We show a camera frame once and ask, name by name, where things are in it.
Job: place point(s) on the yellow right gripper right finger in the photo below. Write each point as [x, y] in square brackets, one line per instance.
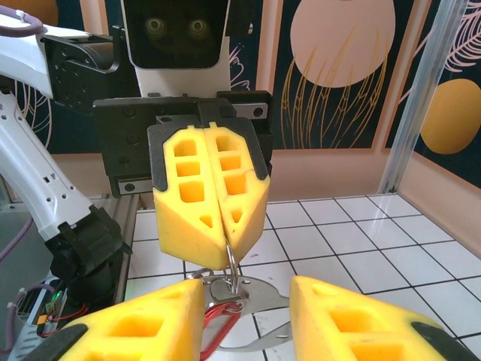
[357, 331]

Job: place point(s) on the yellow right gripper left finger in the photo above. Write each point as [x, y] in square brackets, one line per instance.
[131, 331]

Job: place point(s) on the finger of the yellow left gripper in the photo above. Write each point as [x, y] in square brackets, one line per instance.
[248, 210]
[180, 225]

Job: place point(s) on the red key tag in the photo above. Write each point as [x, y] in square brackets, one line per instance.
[219, 319]

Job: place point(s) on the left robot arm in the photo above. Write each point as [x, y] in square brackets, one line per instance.
[37, 169]

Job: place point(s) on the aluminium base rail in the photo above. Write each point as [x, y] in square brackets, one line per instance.
[126, 210]

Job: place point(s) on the aluminium frame post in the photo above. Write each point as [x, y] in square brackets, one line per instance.
[413, 113]

